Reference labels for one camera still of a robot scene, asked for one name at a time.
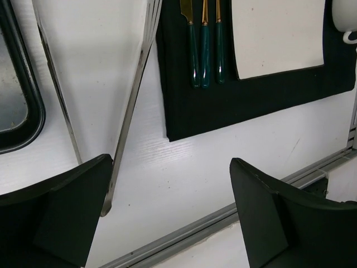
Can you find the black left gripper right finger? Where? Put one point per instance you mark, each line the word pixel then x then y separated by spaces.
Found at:
pixel 284 226

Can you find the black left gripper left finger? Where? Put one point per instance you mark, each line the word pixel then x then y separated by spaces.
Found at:
pixel 52 223

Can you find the silver metal tongs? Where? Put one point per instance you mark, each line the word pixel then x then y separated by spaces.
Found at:
pixel 152 18

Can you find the black food tray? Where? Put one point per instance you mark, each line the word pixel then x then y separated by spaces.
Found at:
pixel 22 108

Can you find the black placemat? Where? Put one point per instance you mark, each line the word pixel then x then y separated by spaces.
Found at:
pixel 189 111

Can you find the white square plate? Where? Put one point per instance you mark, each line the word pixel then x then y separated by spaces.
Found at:
pixel 272 36

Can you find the white cup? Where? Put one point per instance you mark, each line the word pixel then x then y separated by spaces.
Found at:
pixel 344 18

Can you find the aluminium table edge rail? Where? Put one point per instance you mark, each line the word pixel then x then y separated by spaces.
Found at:
pixel 173 196

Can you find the gold spoon green handle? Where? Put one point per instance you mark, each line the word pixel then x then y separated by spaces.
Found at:
pixel 205 46

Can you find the gold fork green handle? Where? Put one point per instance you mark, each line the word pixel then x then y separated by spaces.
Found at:
pixel 219 46

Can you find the gold knife green handle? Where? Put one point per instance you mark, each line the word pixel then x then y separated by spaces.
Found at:
pixel 187 12

